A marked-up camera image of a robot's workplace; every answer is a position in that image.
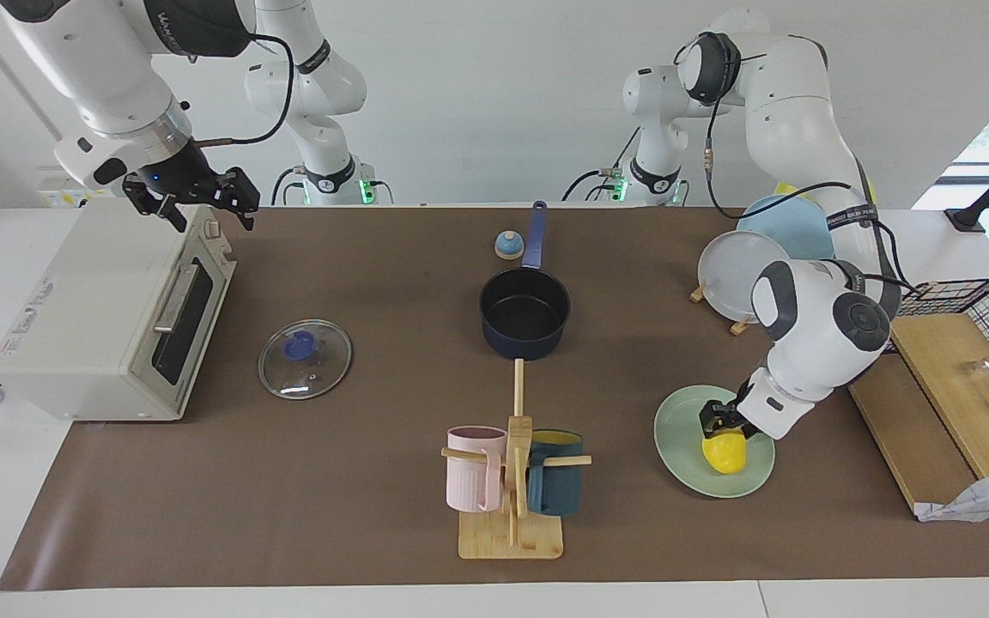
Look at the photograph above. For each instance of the brown table mat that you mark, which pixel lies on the brown table mat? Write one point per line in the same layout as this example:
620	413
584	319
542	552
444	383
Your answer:
340	481

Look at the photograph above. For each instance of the wooden plate rack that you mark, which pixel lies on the wooden plate rack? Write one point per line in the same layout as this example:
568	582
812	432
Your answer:
743	326

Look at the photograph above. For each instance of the light wooden board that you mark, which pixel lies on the light wooden board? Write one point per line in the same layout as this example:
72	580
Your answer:
945	369

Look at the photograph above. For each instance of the wooden mug tree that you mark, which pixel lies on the wooden mug tree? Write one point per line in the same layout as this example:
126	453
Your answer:
512	536

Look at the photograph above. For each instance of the dark blue saucepan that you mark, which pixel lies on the dark blue saucepan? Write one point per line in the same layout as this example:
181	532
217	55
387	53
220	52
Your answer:
524	330

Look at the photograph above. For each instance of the light blue plate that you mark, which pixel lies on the light blue plate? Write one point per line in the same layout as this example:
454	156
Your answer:
791	232

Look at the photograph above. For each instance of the glass pot lid blue knob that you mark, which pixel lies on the glass pot lid blue knob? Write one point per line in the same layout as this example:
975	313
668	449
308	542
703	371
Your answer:
323	369

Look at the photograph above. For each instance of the white power strip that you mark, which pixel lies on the white power strip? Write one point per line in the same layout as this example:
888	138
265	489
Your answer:
61	193

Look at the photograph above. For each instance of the yellow plate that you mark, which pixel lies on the yellow plate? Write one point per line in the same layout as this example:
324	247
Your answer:
791	190

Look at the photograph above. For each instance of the cream toaster oven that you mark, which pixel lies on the cream toaster oven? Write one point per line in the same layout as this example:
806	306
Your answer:
91	309

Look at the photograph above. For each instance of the white checked cloth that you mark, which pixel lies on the white checked cloth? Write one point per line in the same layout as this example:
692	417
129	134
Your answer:
988	499

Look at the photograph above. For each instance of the pink ribbed mug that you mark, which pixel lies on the pink ribbed mug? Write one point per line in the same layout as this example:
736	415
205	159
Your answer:
470	472

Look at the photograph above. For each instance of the blue service bell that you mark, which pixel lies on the blue service bell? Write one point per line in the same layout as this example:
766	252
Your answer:
508	246

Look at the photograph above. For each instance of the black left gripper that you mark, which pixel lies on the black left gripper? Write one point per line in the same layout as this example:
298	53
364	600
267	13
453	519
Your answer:
725	412

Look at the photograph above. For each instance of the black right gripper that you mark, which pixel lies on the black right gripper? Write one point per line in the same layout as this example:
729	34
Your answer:
181	172

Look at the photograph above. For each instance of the grey plate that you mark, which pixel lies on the grey plate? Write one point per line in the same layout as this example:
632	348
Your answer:
731	270

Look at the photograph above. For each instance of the dark blue ribbed mug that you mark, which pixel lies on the dark blue ribbed mug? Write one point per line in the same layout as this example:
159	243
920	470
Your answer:
559	485

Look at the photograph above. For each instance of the mint green plate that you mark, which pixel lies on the mint green plate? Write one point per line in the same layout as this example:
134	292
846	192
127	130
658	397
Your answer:
683	463

